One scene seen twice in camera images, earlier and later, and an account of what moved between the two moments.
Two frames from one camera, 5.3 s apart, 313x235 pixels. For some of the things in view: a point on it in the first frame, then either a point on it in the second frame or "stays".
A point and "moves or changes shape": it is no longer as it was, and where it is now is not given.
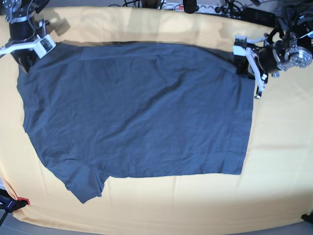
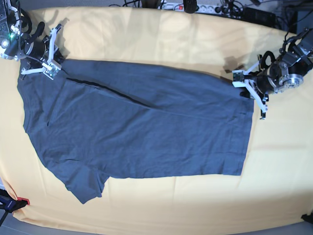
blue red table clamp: (9, 203) stays
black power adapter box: (259, 17) stays
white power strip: (212, 8) stays
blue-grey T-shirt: (94, 111) moves or changes shape
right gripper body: (250, 65) -> (257, 83)
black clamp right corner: (307, 218) stays
